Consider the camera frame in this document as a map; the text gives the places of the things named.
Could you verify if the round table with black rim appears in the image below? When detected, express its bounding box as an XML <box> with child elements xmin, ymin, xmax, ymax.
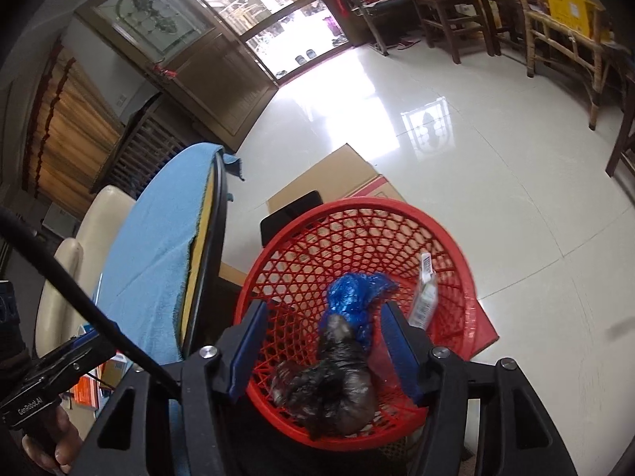
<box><xmin>169</xmin><ymin>151</ymin><xmax>234</xmax><ymax>363</ymax></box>

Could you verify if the dark wooden chair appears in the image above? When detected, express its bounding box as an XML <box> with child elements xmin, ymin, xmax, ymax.
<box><xmin>605</xmin><ymin>74</ymin><xmax>635</xmax><ymax>179</ymax></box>

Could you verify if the wooden lattice cabinet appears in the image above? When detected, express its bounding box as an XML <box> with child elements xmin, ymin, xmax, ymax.
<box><xmin>89</xmin><ymin>94</ymin><xmax>199</xmax><ymax>209</ymax></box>

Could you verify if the brown curtain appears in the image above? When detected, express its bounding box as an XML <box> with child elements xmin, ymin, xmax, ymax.
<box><xmin>22</xmin><ymin>44</ymin><xmax>125</xmax><ymax>204</ymax></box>

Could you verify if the orange book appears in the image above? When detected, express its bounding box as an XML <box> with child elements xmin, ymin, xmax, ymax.
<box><xmin>67</xmin><ymin>374</ymin><xmax>105</xmax><ymax>410</ymax></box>

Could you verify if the black phone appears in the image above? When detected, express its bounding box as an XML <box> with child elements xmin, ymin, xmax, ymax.
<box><xmin>260</xmin><ymin>191</ymin><xmax>323</xmax><ymax>246</ymax></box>

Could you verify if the wooden door with glass panel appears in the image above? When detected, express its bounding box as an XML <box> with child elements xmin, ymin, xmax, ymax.
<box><xmin>74</xmin><ymin>0</ymin><xmax>281</xmax><ymax>154</ymax></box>

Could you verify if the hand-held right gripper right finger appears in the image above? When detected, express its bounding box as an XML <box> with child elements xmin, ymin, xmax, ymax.
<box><xmin>379</xmin><ymin>300</ymin><xmax>579</xmax><ymax>476</ymax></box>

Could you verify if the blue tablecloth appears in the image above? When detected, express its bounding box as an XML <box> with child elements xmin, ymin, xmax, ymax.
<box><xmin>96</xmin><ymin>143</ymin><xmax>245</xmax><ymax>368</ymax></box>

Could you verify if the brown cardboard box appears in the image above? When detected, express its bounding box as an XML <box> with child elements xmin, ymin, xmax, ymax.
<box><xmin>218</xmin><ymin>143</ymin><xmax>499</xmax><ymax>358</ymax></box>

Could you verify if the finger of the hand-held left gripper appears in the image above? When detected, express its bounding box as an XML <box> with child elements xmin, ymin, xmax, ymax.
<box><xmin>30</xmin><ymin>324</ymin><xmax>120</xmax><ymax>382</ymax></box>

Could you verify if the blue plastic bag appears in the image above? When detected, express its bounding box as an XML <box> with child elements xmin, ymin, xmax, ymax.
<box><xmin>325</xmin><ymin>273</ymin><xmax>400</xmax><ymax>355</ymax></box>

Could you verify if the bamboo chair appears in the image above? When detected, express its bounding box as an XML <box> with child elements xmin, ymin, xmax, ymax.
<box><xmin>511</xmin><ymin>0</ymin><xmax>616</xmax><ymax>130</ymax></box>

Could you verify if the yellow cardboard box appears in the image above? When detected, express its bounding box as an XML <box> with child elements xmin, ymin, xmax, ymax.
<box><xmin>541</xmin><ymin>0</ymin><xmax>603</xmax><ymax>38</ymax></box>

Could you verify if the metal frame chair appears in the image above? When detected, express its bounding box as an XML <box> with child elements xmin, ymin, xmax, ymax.
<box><xmin>332</xmin><ymin>0</ymin><xmax>422</xmax><ymax>55</ymax></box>

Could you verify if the black plastic bag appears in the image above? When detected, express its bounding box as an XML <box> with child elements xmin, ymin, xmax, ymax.
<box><xmin>270</xmin><ymin>315</ymin><xmax>378</xmax><ymax>440</ymax></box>

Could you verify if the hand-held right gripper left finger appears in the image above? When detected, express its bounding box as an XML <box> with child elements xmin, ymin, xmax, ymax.
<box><xmin>74</xmin><ymin>300</ymin><xmax>271</xmax><ymax>476</ymax></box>

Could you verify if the person's left hand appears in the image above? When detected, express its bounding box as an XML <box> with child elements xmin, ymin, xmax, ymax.
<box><xmin>22</xmin><ymin>407</ymin><xmax>85</xmax><ymax>474</ymax></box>

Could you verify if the red plastic basket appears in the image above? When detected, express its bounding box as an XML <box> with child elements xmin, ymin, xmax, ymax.
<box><xmin>233</xmin><ymin>197</ymin><xmax>479</xmax><ymax>444</ymax></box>

